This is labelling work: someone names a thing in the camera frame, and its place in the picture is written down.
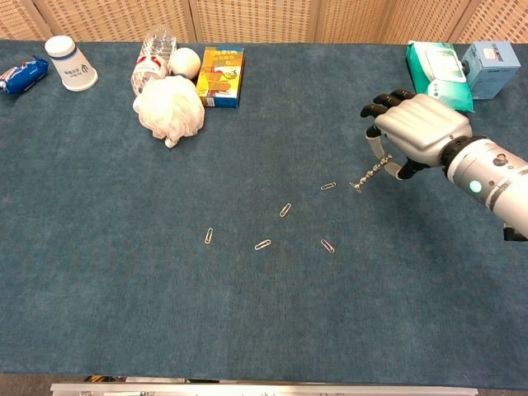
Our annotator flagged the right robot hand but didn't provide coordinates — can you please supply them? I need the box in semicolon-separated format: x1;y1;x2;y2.
359;88;474;182

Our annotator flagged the metal bead chain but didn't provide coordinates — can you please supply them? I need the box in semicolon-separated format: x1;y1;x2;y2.
351;153;394;191

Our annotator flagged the green wet wipes pack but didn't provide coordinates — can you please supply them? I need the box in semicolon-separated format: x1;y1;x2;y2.
405;40;475;114

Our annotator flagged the light blue box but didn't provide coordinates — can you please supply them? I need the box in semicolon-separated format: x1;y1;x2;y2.
460;40;522;101

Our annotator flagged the wicker folding screen panel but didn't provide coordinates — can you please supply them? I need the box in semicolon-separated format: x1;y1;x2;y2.
188;0;322;45
448;0;528;45
31;0;197;44
315;0;476;45
0;0;54;41

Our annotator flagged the yellow cardboard box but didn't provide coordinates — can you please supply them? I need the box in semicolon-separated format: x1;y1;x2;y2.
195;46;245;109

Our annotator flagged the white ball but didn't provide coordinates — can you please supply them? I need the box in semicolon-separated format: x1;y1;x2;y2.
168;47;202;79

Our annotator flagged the white mesh bath sponge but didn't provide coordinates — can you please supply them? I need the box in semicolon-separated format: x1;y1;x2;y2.
132;76;206;149

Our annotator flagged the clear plastic water bottle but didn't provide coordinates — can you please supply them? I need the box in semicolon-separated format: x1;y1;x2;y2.
130;28;178;95

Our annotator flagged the teal table cloth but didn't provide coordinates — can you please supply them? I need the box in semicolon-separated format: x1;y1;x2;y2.
0;39;528;389

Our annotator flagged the white paper cup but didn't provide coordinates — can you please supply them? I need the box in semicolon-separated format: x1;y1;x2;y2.
44;35;99;92

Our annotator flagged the blue snack packet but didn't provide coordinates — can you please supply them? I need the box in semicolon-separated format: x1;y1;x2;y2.
0;54;50;96

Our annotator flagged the aluminium rail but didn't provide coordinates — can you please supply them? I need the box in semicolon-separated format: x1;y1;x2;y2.
49;383;480;396

